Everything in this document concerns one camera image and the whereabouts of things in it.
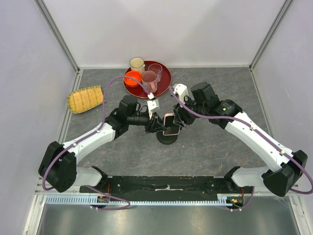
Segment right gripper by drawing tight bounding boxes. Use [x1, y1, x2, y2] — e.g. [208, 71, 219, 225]
[172, 94, 208, 128]

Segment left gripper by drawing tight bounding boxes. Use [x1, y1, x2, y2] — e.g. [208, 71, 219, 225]
[127, 111, 167, 134]

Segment pink cased smartphone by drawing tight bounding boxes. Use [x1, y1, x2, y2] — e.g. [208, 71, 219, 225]
[163, 113, 180, 136]

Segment black phone stand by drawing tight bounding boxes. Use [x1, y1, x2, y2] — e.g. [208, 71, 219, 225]
[156, 132, 178, 145]

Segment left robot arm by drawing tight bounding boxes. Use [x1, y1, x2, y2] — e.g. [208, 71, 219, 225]
[38, 95, 165, 193]

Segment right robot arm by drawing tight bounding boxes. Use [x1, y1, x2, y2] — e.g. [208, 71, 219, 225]
[169, 82, 313, 197]

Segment red round tray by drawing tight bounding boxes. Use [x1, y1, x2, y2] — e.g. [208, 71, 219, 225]
[124, 60, 172, 99]

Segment pink glass mug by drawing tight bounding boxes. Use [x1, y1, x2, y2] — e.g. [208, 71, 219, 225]
[142, 70, 157, 93]

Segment orange bowl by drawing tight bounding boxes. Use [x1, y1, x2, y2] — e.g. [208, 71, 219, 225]
[124, 70, 142, 88]

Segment clear glass tumbler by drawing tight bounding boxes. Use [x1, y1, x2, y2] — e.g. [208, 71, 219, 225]
[148, 63, 163, 82]

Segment cream ceramic cup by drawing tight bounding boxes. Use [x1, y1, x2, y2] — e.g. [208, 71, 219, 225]
[130, 57, 145, 74]

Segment woven bamboo basket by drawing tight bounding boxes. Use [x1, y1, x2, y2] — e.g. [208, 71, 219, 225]
[67, 85, 103, 114]

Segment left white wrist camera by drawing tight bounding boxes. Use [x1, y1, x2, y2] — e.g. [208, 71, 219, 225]
[147, 93, 160, 120]

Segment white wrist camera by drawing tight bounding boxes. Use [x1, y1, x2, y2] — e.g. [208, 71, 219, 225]
[173, 84, 189, 104]
[147, 93, 160, 120]

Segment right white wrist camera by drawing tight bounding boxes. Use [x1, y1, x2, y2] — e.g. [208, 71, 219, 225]
[173, 84, 189, 104]

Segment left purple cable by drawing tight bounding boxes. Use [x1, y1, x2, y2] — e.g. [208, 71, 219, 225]
[42, 75, 154, 191]

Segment purple cable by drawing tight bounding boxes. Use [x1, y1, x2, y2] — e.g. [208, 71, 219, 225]
[42, 75, 154, 191]
[169, 85, 313, 195]

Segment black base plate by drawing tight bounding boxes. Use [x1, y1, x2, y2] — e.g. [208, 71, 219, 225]
[95, 176, 252, 202]

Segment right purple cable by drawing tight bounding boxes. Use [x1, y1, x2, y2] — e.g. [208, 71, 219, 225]
[169, 85, 313, 195]

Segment slotted cable duct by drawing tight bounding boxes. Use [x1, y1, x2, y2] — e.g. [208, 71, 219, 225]
[45, 195, 232, 207]

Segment right aluminium frame post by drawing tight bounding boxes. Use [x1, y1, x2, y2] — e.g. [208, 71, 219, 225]
[249, 0, 294, 72]

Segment aluminium frame post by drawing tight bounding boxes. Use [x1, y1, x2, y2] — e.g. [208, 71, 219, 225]
[34, 0, 80, 73]
[249, 0, 294, 72]

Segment left aluminium frame post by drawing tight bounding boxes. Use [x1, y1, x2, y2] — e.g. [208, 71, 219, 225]
[34, 0, 80, 73]

